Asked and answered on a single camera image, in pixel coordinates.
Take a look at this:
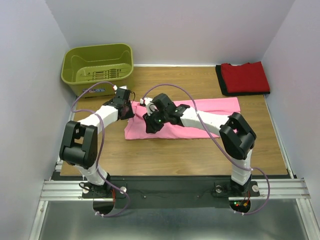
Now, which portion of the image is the pink t shirt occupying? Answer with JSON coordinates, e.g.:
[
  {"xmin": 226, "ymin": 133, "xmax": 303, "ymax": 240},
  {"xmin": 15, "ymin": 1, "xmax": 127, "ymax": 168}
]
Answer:
[{"xmin": 124, "ymin": 96, "xmax": 242, "ymax": 141}]

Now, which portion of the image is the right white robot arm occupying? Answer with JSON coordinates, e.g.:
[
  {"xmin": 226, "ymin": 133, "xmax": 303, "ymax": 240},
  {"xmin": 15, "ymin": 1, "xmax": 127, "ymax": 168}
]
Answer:
[{"xmin": 140, "ymin": 93, "xmax": 257, "ymax": 193}]

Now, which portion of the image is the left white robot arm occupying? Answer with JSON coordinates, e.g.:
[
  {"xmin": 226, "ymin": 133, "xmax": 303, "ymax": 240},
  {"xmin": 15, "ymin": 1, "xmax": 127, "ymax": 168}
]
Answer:
[{"xmin": 59, "ymin": 86, "xmax": 134, "ymax": 197}]

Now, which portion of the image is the green plastic basket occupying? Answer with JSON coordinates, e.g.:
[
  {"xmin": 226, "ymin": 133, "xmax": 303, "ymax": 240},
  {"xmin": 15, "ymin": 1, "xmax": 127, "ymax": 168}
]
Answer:
[{"xmin": 61, "ymin": 43, "xmax": 134, "ymax": 96}]

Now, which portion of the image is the folded black t shirt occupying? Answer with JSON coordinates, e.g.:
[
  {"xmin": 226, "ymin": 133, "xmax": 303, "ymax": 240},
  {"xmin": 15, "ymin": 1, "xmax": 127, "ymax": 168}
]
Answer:
[{"xmin": 215, "ymin": 64, "xmax": 271, "ymax": 97}]

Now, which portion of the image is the folded red t shirt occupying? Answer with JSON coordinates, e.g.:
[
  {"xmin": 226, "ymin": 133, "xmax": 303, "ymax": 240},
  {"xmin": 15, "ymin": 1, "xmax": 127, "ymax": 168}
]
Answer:
[{"xmin": 220, "ymin": 61, "xmax": 271, "ymax": 93}]

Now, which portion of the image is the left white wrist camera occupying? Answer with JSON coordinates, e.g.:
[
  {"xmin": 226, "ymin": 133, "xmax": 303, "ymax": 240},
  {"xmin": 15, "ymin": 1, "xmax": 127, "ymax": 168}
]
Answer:
[{"xmin": 112, "ymin": 85, "xmax": 128, "ymax": 92}]

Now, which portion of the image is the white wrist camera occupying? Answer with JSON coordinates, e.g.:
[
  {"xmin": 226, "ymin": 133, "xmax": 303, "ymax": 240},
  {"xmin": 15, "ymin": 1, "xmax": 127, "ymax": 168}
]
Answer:
[
  {"xmin": 139, "ymin": 97, "xmax": 158, "ymax": 116},
  {"xmin": 112, "ymin": 85, "xmax": 128, "ymax": 92}
]

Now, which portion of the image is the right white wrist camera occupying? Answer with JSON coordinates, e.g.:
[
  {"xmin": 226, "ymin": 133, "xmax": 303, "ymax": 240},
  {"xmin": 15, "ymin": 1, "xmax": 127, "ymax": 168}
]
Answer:
[{"xmin": 139, "ymin": 97, "xmax": 158, "ymax": 116}]

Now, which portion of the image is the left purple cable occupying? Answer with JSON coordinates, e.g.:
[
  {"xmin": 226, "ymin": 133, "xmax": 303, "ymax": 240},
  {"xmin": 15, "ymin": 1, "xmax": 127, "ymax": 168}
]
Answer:
[{"xmin": 70, "ymin": 80, "xmax": 132, "ymax": 218}]

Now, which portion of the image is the purple cable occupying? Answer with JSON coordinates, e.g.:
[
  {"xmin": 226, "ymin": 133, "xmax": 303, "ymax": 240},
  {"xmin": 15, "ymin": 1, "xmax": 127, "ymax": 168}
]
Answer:
[
  {"xmin": 70, "ymin": 80, "xmax": 132, "ymax": 218},
  {"xmin": 140, "ymin": 83, "xmax": 271, "ymax": 216}
]

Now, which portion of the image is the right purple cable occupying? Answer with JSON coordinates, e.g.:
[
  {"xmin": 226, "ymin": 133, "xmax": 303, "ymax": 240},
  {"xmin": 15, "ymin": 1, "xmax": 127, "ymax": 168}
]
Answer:
[{"xmin": 140, "ymin": 83, "xmax": 271, "ymax": 216}]

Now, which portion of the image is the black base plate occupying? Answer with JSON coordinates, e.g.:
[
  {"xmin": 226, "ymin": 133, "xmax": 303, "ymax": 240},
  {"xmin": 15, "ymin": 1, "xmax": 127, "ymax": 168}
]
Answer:
[{"xmin": 49, "ymin": 175, "xmax": 261, "ymax": 210}]

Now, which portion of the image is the aluminium frame rail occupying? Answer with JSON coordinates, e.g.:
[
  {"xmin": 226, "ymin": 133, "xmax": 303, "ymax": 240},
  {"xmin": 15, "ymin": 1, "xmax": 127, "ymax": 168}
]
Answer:
[{"xmin": 27, "ymin": 97, "xmax": 313, "ymax": 240}]

